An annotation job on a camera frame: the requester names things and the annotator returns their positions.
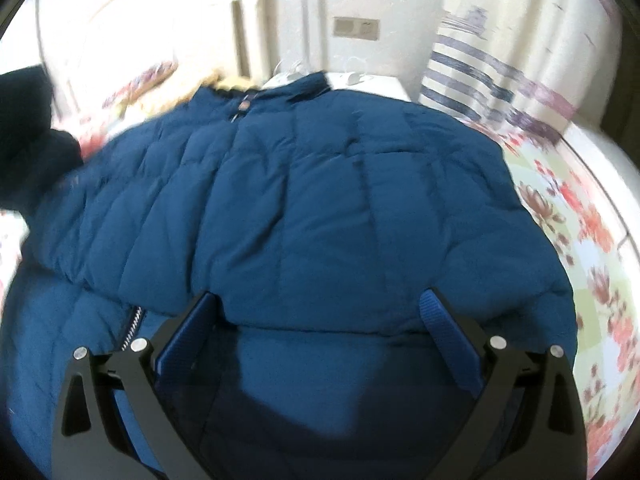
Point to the white nightstand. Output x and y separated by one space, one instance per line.
381 91

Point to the blue puffer jacket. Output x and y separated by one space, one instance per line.
300 210

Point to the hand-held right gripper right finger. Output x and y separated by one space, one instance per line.
450 340

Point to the wall socket plate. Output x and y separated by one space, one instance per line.
356 29

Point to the dark navy cloth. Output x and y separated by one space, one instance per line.
25 125

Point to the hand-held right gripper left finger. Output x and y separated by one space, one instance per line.
186 332

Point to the striped curtain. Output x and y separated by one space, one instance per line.
500 35

